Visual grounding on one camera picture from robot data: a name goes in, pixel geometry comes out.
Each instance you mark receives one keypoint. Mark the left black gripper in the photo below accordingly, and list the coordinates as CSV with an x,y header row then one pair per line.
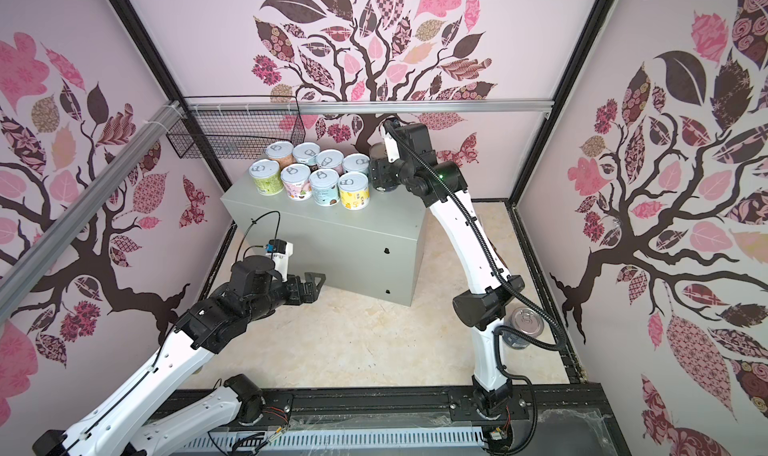
x,y
311,292

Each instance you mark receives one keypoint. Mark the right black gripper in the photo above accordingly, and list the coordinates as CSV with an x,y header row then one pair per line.
x,y
380,175

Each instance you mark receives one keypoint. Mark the yellow label can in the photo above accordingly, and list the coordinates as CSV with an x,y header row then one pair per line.
x,y
354,191

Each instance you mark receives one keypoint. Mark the pink label can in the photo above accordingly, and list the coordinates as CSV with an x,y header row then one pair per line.
x,y
331,160
295,180

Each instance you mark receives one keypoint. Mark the teal label coconut can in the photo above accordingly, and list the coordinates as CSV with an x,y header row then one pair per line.
x,y
306,154

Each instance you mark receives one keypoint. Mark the orange label can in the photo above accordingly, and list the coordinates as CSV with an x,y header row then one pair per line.
x,y
281,152

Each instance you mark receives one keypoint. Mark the green label can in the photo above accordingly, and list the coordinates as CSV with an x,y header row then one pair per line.
x,y
266,177

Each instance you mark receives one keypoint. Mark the blue label tin can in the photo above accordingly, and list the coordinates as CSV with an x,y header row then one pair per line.
x,y
526,321

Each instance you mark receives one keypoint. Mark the red tomato can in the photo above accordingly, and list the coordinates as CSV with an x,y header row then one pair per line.
x,y
378,152

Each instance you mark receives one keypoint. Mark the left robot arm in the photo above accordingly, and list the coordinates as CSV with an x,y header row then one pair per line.
x,y
121,425

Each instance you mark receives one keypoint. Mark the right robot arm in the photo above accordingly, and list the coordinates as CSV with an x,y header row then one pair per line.
x,y
491,287

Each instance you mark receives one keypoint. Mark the grey metal cabinet box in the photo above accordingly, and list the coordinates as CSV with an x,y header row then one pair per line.
x,y
375,252

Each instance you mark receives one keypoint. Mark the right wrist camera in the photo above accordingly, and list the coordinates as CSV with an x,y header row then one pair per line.
x,y
390,144

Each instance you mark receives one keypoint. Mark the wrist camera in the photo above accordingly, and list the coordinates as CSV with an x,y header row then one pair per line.
x,y
390,144
280,251

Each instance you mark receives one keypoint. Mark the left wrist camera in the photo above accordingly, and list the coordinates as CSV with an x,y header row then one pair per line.
x,y
280,251

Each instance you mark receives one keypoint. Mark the white slotted cable duct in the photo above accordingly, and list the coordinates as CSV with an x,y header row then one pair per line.
x,y
334,442

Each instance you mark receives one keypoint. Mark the black wire mesh basket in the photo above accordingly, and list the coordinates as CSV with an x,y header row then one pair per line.
x,y
242,130

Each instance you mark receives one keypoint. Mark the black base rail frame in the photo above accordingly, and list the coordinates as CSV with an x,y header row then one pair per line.
x,y
568,419

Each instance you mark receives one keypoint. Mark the left aluminium rail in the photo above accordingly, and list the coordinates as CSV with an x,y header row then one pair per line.
x,y
25,274

